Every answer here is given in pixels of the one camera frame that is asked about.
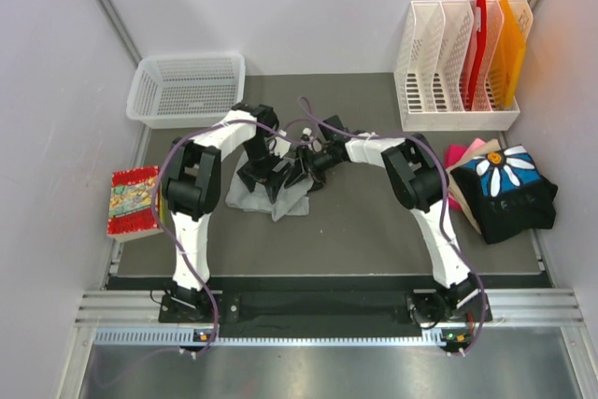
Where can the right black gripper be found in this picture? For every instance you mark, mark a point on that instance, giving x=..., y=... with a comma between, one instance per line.
x=297, y=176

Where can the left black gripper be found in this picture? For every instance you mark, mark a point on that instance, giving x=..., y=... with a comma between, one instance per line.
x=249, y=177

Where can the grey t-shirt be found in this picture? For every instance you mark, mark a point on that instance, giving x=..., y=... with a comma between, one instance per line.
x=292, y=202

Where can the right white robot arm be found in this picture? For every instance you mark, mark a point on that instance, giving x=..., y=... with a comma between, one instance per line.
x=420, y=184

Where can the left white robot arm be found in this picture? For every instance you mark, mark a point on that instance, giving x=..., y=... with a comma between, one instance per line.
x=191, y=186

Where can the white perforated plastic basket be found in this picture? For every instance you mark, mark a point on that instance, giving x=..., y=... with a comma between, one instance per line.
x=186, y=90

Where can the red illustrated book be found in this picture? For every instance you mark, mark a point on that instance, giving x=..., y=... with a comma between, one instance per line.
x=129, y=212

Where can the magenta folded t-shirt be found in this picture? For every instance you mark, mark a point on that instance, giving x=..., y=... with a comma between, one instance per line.
x=453, y=154

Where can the white file organizer rack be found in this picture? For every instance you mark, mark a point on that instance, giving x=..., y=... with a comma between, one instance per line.
x=431, y=69

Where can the light pink folded t-shirt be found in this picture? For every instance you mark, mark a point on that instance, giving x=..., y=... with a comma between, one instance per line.
x=472, y=148

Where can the beige folded t-shirt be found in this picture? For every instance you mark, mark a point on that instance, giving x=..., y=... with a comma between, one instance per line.
x=456, y=191

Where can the black daisy print t-shirt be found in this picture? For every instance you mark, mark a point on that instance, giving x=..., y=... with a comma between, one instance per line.
x=506, y=193

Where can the orange plastic folder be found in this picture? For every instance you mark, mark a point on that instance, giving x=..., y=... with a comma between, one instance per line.
x=508, y=59

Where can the red plastic folder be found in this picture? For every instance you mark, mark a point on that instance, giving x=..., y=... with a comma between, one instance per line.
x=478, y=48

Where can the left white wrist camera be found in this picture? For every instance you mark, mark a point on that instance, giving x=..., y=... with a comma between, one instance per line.
x=277, y=145

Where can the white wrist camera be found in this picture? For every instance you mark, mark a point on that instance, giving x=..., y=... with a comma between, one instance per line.
x=277, y=145
x=311, y=140

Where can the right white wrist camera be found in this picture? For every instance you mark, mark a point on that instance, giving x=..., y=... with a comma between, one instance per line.
x=311, y=140

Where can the white slotted cable duct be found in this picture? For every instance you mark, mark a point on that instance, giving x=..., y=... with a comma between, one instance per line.
x=195, y=338

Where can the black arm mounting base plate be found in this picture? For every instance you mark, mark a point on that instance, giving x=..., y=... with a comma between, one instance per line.
x=310, y=313

